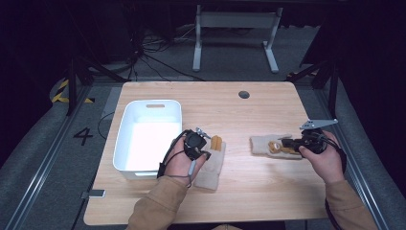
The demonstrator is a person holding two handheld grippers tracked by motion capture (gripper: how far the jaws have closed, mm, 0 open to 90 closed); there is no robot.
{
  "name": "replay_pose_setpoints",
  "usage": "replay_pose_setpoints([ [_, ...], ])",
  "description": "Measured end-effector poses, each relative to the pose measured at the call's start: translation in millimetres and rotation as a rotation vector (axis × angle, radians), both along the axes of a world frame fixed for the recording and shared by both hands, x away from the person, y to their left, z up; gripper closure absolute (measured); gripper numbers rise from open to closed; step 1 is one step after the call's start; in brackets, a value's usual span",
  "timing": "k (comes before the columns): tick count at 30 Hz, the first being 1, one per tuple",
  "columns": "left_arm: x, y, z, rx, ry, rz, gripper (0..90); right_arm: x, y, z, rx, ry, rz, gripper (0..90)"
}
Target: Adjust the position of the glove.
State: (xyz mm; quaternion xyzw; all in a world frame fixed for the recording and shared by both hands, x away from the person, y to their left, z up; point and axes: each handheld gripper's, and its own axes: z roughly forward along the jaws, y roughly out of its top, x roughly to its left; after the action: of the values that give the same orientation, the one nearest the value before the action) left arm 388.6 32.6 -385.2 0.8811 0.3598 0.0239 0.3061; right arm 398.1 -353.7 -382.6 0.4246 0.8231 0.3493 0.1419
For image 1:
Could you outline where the beige bear mitten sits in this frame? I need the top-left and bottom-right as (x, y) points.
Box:
(249, 133), (304, 160)
(192, 134), (227, 192)

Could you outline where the person's right hand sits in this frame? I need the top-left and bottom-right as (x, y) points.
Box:
(298, 129), (348, 185)

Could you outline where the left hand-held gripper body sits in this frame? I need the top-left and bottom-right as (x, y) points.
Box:
(183, 126), (213, 161)

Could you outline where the white metal table frame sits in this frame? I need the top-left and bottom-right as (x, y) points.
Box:
(192, 4), (284, 75)

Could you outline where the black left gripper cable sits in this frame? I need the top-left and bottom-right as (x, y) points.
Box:
(156, 128), (193, 179)

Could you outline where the white plastic bin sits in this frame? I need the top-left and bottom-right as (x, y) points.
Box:
(112, 99), (184, 181)

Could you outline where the person's left hand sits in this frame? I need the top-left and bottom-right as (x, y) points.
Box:
(163, 136), (207, 187)

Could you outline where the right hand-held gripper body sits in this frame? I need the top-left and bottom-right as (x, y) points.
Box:
(290, 118), (339, 155)

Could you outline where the grey left gripper cable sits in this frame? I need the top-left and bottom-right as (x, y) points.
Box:
(166, 158), (198, 189)

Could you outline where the black floor cables bundle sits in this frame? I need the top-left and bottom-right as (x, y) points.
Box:
(126, 25), (206, 82)

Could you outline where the black metal stand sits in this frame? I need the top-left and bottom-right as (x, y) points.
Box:
(64, 55), (129, 117)
(286, 58), (340, 120)

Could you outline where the yellow black hazard tape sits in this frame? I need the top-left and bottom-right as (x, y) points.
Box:
(51, 79), (96, 104)

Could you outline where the grey table edge clamp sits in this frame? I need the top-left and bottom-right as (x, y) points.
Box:
(79, 189), (106, 200)

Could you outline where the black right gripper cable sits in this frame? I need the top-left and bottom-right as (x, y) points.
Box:
(323, 131), (350, 230)

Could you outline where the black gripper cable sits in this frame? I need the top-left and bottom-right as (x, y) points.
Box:
(156, 128), (193, 179)
(323, 131), (350, 230)

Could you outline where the thin black floor cable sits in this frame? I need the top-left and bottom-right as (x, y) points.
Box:
(97, 110), (116, 141)

